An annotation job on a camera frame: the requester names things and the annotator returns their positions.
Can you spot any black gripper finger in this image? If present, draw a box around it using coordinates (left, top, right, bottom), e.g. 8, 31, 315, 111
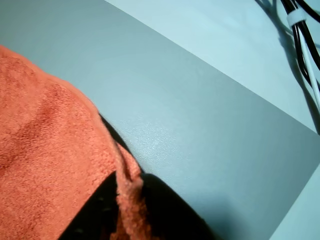
58, 171, 119, 240
139, 172, 218, 240

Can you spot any orange terry towel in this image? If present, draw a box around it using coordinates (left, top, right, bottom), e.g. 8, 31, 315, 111
0, 44, 152, 240

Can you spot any white cable tie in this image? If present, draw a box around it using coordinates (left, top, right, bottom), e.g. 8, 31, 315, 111
286, 11, 306, 26

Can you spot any black cable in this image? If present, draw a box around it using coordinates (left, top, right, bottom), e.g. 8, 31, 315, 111
296, 0, 320, 25
279, 0, 320, 101

